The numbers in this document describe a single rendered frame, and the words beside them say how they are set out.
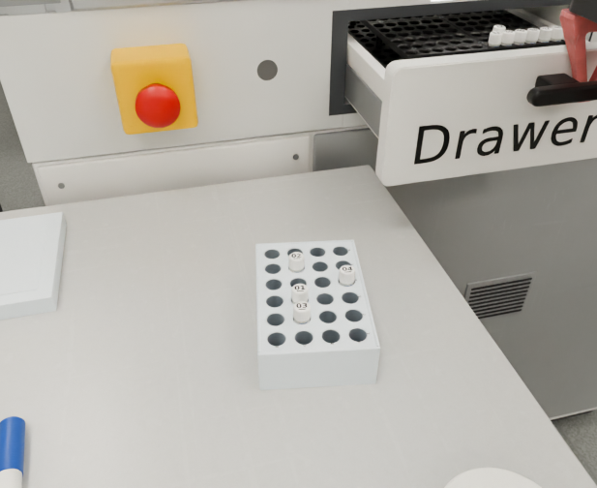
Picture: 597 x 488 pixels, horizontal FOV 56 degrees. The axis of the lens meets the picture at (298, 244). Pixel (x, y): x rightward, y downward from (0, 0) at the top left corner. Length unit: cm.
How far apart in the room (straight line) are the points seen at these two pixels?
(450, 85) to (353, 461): 30
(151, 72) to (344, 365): 32
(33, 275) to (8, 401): 12
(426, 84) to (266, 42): 19
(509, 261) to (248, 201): 46
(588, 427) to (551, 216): 68
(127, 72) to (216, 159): 15
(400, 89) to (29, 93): 35
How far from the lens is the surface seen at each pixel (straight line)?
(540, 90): 50
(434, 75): 49
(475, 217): 82
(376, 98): 55
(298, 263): 44
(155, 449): 40
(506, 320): 101
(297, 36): 61
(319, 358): 39
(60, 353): 47
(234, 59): 60
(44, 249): 56
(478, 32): 67
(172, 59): 55
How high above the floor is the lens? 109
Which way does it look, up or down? 38 degrees down
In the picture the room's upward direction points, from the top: straight up
